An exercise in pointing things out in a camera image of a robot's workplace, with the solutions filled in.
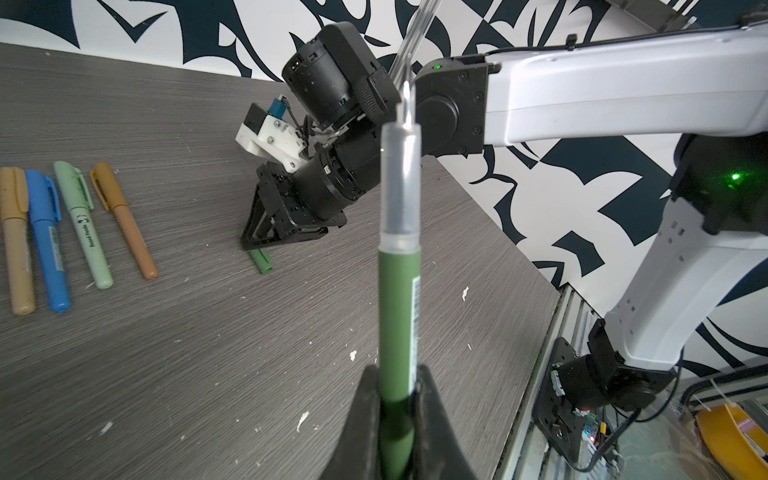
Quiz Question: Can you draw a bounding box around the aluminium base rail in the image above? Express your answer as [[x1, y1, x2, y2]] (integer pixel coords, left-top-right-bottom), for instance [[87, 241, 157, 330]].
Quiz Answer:
[[491, 283, 607, 480]]

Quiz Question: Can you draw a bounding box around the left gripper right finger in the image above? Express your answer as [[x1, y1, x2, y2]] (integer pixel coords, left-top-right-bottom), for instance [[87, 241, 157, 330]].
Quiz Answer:
[[413, 365, 477, 480]]

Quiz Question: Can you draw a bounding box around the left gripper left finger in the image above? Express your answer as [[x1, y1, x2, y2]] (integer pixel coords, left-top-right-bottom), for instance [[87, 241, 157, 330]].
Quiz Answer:
[[320, 365, 381, 480]]

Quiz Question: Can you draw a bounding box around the blue pen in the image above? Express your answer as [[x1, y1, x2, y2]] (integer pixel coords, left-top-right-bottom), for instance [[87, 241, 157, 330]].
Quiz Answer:
[[25, 169, 72, 312]]

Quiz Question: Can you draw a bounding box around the dark green pen cap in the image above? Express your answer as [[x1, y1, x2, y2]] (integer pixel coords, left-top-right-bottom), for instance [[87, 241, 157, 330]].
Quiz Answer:
[[248, 249, 273, 275]]

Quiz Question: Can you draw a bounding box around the yellow object beyond rail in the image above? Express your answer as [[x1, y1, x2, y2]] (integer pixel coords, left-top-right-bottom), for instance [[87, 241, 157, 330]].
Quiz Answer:
[[695, 405, 767, 479]]

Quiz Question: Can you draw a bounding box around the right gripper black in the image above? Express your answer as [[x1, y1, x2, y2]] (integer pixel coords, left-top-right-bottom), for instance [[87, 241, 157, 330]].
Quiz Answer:
[[240, 22, 399, 251]]

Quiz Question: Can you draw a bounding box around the dark green pen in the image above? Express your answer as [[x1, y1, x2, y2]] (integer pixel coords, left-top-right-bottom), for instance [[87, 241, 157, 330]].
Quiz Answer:
[[378, 80, 422, 479]]

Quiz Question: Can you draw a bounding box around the light green pen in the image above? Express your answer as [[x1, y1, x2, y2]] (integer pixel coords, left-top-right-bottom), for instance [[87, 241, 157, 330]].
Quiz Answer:
[[53, 161, 114, 290]]

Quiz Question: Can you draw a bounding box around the tan pen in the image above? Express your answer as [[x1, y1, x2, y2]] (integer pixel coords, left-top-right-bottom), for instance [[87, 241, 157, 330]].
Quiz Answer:
[[1, 167, 36, 316]]

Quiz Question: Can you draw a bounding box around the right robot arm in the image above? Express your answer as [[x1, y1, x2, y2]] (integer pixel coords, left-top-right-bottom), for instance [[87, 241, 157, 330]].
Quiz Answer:
[[414, 15, 767, 410]]

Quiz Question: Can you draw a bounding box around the brown pen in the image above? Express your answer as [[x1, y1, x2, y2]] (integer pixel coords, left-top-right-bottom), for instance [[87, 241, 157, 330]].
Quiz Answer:
[[89, 162, 159, 280]]

